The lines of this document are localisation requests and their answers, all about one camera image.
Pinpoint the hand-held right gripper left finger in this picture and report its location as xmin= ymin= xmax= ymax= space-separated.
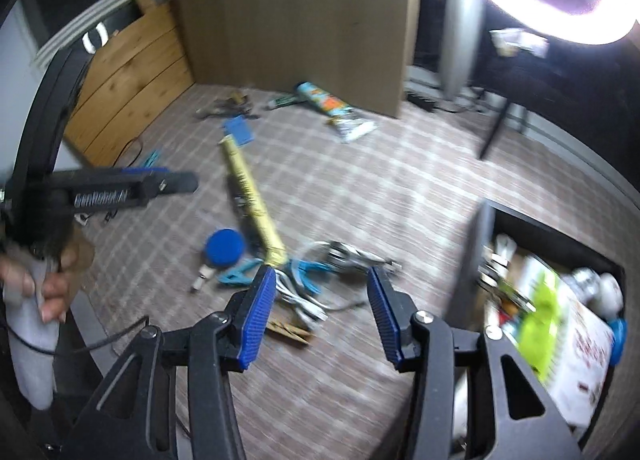
xmin=62 ymin=267 xmax=277 ymax=460

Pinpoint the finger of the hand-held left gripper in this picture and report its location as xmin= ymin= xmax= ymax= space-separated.
xmin=117 ymin=167 xmax=199 ymax=203

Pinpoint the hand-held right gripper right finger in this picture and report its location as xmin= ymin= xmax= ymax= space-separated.
xmin=367 ymin=266 xmax=583 ymax=460

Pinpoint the long gold packet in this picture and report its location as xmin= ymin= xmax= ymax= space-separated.
xmin=218 ymin=136 xmax=288 ymax=266

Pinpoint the black storage box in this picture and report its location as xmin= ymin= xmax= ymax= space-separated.
xmin=450 ymin=197 xmax=628 ymax=446

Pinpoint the person's left hand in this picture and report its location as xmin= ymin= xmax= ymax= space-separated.
xmin=0 ymin=235 xmax=96 ymax=326

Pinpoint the wooden clothespin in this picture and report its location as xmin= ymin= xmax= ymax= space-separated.
xmin=265 ymin=320 xmax=313 ymax=346

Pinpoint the blue clothespin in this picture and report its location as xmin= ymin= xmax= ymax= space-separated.
xmin=217 ymin=260 xmax=266 ymax=287

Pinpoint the blue round case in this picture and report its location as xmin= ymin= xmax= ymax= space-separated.
xmin=190 ymin=228 xmax=246 ymax=293

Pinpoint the metal clamp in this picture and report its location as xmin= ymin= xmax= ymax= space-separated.
xmin=320 ymin=240 xmax=403 ymax=273

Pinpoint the small blue packet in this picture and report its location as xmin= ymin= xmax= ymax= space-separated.
xmin=222 ymin=117 xmax=256 ymax=148

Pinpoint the black curved bar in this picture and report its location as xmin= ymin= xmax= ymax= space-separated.
xmin=10 ymin=47 xmax=93 ymax=241

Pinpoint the wooden headboard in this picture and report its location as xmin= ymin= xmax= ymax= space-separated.
xmin=62 ymin=0 xmax=196 ymax=168

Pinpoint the plaid blanket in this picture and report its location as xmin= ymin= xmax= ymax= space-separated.
xmin=50 ymin=82 xmax=626 ymax=460

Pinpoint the marker pen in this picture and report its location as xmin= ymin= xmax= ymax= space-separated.
xmin=264 ymin=94 xmax=303 ymax=110

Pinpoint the colourful tube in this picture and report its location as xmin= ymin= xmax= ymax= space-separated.
xmin=295 ymin=81 xmax=353 ymax=118

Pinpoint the clear wrapper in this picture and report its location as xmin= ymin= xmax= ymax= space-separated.
xmin=327 ymin=115 xmax=378 ymax=143

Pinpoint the white flat box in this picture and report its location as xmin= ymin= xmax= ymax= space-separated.
xmin=545 ymin=290 xmax=616 ymax=428

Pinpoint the brown cardboard box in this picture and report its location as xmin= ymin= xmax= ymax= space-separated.
xmin=172 ymin=0 xmax=423 ymax=120

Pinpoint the black table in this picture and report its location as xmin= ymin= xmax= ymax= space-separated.
xmin=470 ymin=40 xmax=640 ymax=161

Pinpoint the white round container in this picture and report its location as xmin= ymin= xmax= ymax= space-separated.
xmin=570 ymin=267 xmax=625 ymax=318

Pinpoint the black power strip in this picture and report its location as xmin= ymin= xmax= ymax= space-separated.
xmin=406 ymin=90 xmax=441 ymax=108

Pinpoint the blue wet wipes packet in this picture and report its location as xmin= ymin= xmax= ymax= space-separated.
xmin=607 ymin=317 xmax=628 ymax=366

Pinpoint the white USB cable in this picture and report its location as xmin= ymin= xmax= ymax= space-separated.
xmin=275 ymin=240 xmax=371 ymax=323

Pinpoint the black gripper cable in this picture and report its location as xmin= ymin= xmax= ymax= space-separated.
xmin=0 ymin=315 xmax=151 ymax=356

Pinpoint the white window frame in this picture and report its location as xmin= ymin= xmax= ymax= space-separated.
xmin=30 ymin=0 xmax=166 ymax=73

